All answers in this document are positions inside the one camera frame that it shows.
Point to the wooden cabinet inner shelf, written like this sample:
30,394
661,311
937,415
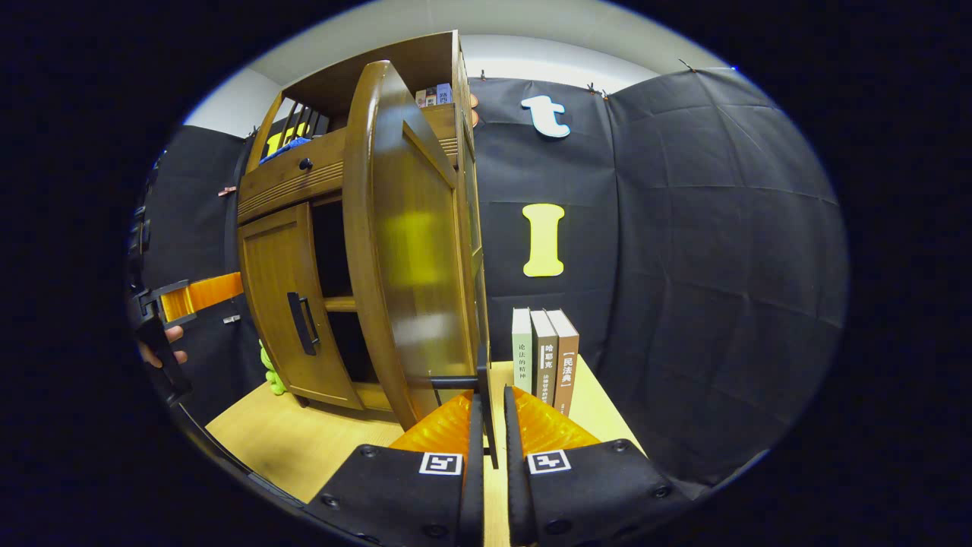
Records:
340,304

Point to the grey-green book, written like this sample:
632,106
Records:
522,349

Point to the wooden cabinet drawer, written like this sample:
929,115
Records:
288,186

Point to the dark brown book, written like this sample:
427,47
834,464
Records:
545,357

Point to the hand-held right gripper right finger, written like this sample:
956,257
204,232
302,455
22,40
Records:
516,494

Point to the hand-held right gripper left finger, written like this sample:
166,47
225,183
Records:
472,494

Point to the light brown book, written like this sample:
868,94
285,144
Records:
566,365

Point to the wooden shoe cabinet door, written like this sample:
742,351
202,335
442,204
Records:
266,304
410,266

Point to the black backdrop cloth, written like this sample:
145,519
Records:
683,266

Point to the green frog plush toy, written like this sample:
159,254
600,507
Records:
272,372

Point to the blue towel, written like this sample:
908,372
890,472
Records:
285,150

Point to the wooden double-door shoe cabinet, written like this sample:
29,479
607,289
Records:
304,99

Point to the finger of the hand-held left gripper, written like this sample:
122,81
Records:
205,292

